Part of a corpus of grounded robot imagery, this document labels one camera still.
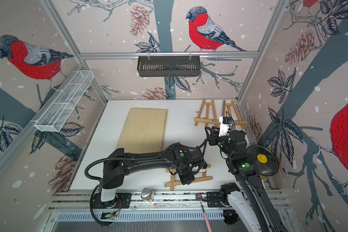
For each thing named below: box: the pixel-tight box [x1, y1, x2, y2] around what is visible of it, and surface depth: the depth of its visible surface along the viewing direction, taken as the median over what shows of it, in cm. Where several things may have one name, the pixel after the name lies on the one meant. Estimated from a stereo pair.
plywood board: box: [116, 107, 169, 154], surface depth 103 cm
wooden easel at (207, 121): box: [193, 99, 220, 128], surface depth 109 cm
